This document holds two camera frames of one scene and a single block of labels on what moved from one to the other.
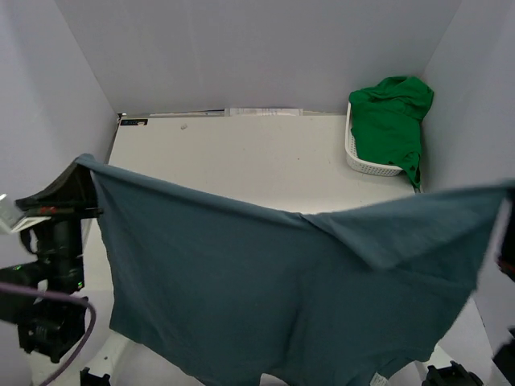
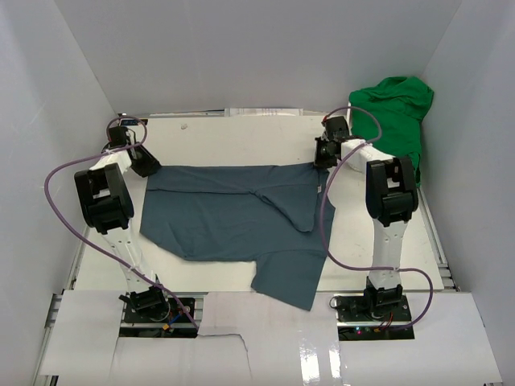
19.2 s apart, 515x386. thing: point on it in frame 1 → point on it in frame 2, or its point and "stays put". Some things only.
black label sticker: [133, 121] stays put
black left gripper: [73, 194] → [149, 162]
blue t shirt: [207, 293] → [278, 215]
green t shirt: [385, 122] stays put
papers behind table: [264, 112] stays put
